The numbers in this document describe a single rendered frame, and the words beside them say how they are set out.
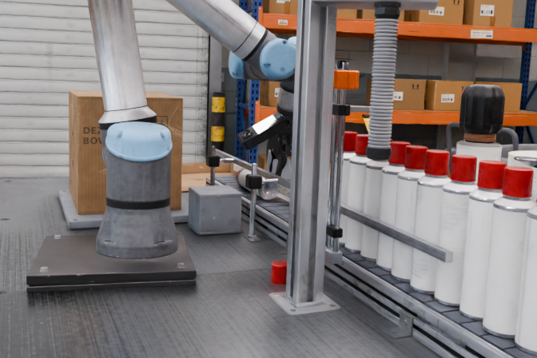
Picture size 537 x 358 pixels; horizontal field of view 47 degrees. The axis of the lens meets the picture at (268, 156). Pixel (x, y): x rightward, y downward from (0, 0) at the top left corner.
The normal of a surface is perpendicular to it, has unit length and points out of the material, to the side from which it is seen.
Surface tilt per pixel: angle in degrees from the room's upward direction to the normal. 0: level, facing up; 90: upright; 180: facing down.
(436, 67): 90
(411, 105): 91
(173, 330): 0
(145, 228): 71
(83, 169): 90
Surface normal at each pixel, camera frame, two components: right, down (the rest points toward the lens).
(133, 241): 0.14, -0.19
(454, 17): 0.27, 0.15
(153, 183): 0.58, 0.11
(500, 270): -0.76, 0.06
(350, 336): 0.04, -0.99
